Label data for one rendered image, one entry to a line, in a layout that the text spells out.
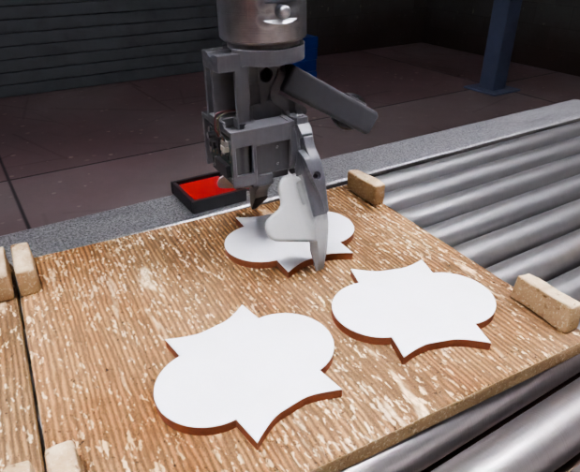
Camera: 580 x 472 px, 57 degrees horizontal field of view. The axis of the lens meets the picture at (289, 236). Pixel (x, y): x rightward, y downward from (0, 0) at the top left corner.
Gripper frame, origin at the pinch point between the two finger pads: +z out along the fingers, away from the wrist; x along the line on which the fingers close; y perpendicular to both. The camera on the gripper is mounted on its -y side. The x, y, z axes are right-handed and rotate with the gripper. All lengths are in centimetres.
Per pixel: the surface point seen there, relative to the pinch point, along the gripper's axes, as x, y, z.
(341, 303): 12.9, 1.8, -0.3
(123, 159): -277, -30, 95
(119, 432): 16.9, 21.8, 0.2
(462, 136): -21.0, -45.1, 3.7
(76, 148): -311, -7, 94
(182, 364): 13.7, 16.3, -0.6
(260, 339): 13.9, 9.9, -0.4
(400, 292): 14.0, -3.8, -0.1
